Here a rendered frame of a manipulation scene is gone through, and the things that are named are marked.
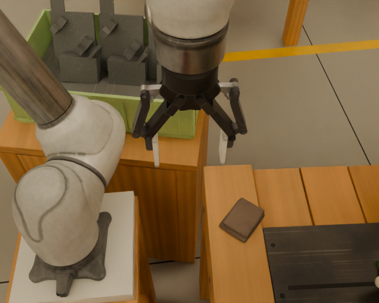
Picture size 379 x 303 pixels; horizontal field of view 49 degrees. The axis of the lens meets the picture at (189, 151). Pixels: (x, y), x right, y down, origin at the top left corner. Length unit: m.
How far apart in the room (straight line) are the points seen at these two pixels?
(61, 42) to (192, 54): 1.11
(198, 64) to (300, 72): 2.40
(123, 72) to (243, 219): 0.69
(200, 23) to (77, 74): 1.09
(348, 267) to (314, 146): 1.44
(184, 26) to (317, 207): 0.82
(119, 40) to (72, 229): 0.78
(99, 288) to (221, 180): 0.42
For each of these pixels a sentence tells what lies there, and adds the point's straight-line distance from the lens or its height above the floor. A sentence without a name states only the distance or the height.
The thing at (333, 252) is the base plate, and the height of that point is 0.90.
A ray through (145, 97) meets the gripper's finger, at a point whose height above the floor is 1.46.
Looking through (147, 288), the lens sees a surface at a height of 0.29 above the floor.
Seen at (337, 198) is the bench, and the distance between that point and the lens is 1.21.
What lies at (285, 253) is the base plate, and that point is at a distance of 1.07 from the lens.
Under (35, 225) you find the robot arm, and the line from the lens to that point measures 0.89.
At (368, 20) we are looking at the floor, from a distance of 3.49.
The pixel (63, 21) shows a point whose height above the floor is 1.02.
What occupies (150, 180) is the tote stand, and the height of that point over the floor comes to 0.68.
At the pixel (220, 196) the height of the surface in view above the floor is 0.90.
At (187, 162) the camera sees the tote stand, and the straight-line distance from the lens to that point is 1.32.
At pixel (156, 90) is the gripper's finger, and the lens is 0.57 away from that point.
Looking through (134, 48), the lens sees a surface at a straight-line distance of 1.46.
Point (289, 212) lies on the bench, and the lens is 1.15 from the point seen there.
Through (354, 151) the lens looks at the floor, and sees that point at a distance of 2.51.
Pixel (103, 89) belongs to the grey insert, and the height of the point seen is 0.85.
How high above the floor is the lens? 1.86
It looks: 53 degrees down
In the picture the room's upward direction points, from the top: straight up
